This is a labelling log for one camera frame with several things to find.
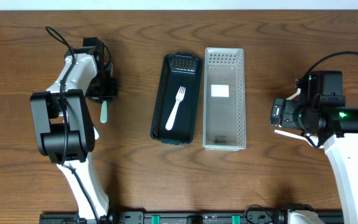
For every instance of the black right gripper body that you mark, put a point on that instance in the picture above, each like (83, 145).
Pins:
(289, 119)

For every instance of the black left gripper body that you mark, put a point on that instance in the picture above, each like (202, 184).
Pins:
(105, 90)

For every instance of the pale green plastic fork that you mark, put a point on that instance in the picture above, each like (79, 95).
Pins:
(104, 112)

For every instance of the white plastic fork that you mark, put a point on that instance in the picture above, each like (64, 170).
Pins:
(178, 99)

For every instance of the white plastic fork angled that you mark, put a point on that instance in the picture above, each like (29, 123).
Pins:
(96, 133)

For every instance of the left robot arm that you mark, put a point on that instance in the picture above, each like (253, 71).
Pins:
(65, 133)

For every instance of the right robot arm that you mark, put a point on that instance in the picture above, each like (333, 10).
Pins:
(318, 110)

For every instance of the white plastic spoon top right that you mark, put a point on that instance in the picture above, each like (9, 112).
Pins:
(295, 94)

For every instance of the white plastic spoon lowest right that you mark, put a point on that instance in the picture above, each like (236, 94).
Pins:
(291, 136)

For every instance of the clear plastic basket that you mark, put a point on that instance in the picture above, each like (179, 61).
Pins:
(224, 119)

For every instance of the white label in clear basket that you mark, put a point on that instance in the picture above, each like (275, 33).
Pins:
(220, 91)

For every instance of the black plastic basket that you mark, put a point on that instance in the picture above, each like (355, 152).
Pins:
(178, 69)

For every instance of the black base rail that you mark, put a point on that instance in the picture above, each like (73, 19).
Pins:
(292, 213)

